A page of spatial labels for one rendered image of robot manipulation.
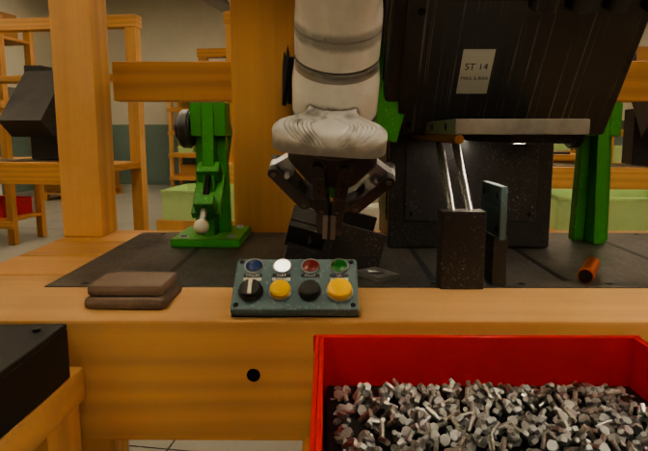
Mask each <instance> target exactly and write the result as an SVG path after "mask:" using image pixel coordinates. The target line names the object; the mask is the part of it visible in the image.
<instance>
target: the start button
mask: <svg viewBox="0 0 648 451"><path fill-rule="evenodd" d="M327 292H328V295H329V296H330V297H331V298H332V299H334V300H337V301H342V300H346V299H347V298H349V297H350V295H351V293H352V285H351V283H350V282H349V281H348V280H346V279H333V280H331V281H330V282H329V284H328V286H327Z"/></svg>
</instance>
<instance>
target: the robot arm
mask: <svg viewBox="0 0 648 451"><path fill-rule="evenodd" d="M382 28H383V0H295V9H294V66H293V71H292V116H289V117H285V118H282V119H279V120H278V121H276V122H275V123H274V125H273V127H272V141H273V148H274V149H276V150H278V151H280V152H285V154H284V155H282V156H281V155H280V154H274V155H273V156H272V157H271V161H270V165H269V169H268V173H267V174H268V176H269V177H270V178H271V179H272V180H273V181H274V182H275V183H276V184H277V185H278V186H279V187H280V188H281V189H282V190H283V191H284V192H285V193H286V194H287V195H288V196H289V197H290V198H291V199H292V200H293V201H294V202H295V203H296V204H297V205H298V206H299V207H300V208H301V209H308V208H312V209H313V210H315V212H316V231H317V233H320V234H322V239H330V240H335V237H336V235H340V234H341V233H342V221H343V214H344V213H345V212H347V211H351V212H352V213H360V212H361V211H362V210H364V209H365V208H366V207H368V206H369V205H370V204H371V203H373V202H374V201H375V200H377V199H378V198H379V197H381V196H382V195H383V194H385V193H386V192H387V191H388V190H389V189H390V188H391V187H393V186H394V184H395V165H394V164H393V163H390V162H389V163H386V164H385V163H383V162H382V161H381V160H379V159H378V158H380V157H382V156H384V155H385V154H386V148H387V140H388V132H387V130H386V129H385V128H384V127H382V126H381V125H379V124H378V123H376V114H377V105H378V95H379V86H380V70H379V57H380V47H381V38H382ZM295 168H296V169H297V171H298V172H299V173H300V174H301V175H302V176H303V177H304V178H305V179H306V180H307V181H308V183H310V184H311V185H312V187H311V186H310V185H309V184H308V183H307V182H306V181H305V180H304V179H303V177H302V176H301V175H300V174H299V173H297V172H296V171H295V170H294V169H295ZM369 172H370V174H369V177H368V178H367V179H366V180H365V181H363V182H362V183H361V184H360V185H358V186H357V187H356V188H355V189H354V190H352V192H351V193H348V188H350V187H352V186H354V185H355V184H357V183H358V182H359V181H360V180H361V179H362V178H363V177H364V176H365V175H367V174H368V173H369ZM329 188H334V189H335V190H334V197H333V201H330V192H329ZM347 193H348V194H347Z"/></svg>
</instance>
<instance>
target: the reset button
mask: <svg viewBox="0 0 648 451"><path fill-rule="evenodd" d="M270 293H271V295H272V296H273V297H274V298H277V299H282V298H285V297H286V296H288V295H289V293H290V285H289V283H288V282H287V281H285V280H283V279H277V280H275V281H274V282H272V284H271V285H270Z"/></svg>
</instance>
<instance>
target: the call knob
mask: <svg viewBox="0 0 648 451"><path fill-rule="evenodd" d="M239 293H240V295H241V296H242V297H243V298H245V299H249V300H250V299H254V298H256V297H258V296H259V295H260V293H261V285H260V283H259V282H258V281H257V280H255V279H246V280H244V281H243V282H242V283H241V284H240V286H239Z"/></svg>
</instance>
